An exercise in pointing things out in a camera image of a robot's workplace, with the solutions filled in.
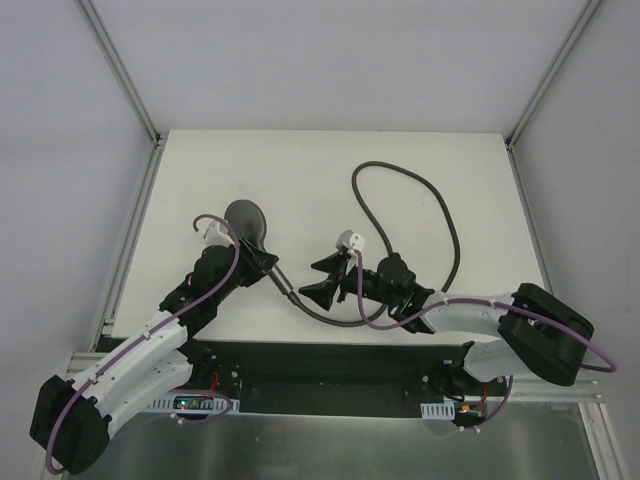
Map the grey shower head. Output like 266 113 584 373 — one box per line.
224 199 300 306

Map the dark grey shower hose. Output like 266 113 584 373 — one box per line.
292 160 462 329

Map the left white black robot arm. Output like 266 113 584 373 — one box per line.
29 239 279 475

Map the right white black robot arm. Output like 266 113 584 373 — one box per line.
299 250 594 395

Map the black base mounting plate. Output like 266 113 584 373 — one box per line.
178 339 509 418

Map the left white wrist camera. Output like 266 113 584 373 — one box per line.
203 222 234 247

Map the left aluminium side rail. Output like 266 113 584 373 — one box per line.
88 134 167 351

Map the left aluminium frame post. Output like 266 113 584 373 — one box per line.
75 0 162 146

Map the aluminium frame post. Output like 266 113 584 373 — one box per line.
75 0 162 146
505 0 605 151

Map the aluminium front rail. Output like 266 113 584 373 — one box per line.
64 352 605 403

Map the right aluminium frame post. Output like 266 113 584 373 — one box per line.
505 0 605 151

